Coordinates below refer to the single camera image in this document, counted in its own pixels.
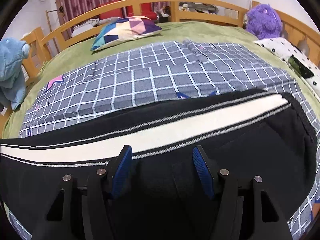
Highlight dark phone on dotted pillow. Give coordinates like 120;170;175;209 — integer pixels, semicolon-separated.
289;55;314;79

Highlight red chair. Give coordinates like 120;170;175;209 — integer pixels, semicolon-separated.
98;0;123;20
126;3;158;21

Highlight green fleece bed sheet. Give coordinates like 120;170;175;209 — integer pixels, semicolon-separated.
2;21;320;140

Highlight left red chair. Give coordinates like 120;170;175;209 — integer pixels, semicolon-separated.
98;0;123;20

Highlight blue grid patterned quilt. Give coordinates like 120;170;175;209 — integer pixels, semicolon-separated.
7;39;320;240

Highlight cluttered side table items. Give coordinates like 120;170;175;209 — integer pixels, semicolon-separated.
156;0;241;18

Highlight right red chair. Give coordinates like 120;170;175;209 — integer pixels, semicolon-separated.
126;3;158;21

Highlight colourful geometric pillow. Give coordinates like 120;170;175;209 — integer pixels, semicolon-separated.
91;16;162;52

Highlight light blue fleece garment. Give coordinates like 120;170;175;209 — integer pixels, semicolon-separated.
1;37;30;110

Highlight purple plush monster toy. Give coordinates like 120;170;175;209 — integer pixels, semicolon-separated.
245;4;283;40

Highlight wooden bed frame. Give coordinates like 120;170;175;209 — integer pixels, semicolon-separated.
0;0;320;131

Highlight black sweatpants with white stripe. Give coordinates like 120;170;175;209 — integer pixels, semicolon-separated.
1;89;319;239

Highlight white black-dotted pillow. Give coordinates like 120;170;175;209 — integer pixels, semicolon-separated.
254;37;319;99

